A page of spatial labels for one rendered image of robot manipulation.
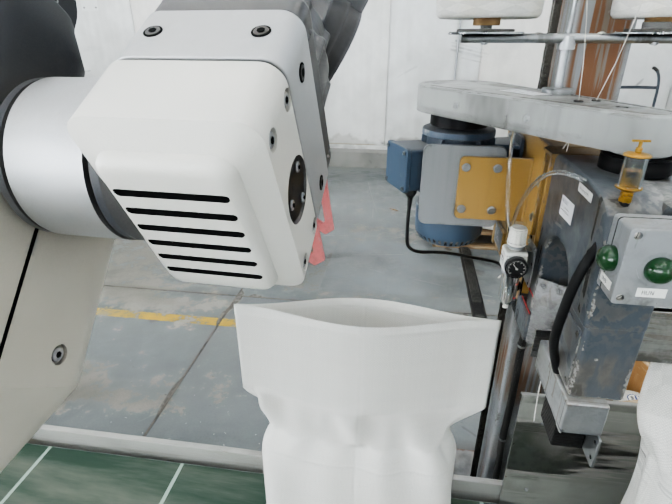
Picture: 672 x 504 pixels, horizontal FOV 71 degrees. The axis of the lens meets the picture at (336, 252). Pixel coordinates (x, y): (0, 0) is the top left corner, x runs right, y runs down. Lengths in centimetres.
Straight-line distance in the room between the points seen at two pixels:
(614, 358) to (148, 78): 62
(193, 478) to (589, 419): 109
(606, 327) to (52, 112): 61
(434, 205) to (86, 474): 122
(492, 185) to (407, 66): 480
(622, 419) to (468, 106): 82
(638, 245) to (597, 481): 97
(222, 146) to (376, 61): 553
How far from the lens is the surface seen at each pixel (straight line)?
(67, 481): 163
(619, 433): 136
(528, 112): 81
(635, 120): 72
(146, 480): 154
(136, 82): 23
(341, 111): 581
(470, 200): 96
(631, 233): 57
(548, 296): 86
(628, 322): 68
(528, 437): 132
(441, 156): 94
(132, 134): 22
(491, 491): 147
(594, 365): 70
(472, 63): 575
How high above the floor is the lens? 151
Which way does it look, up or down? 25 degrees down
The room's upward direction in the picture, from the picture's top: straight up
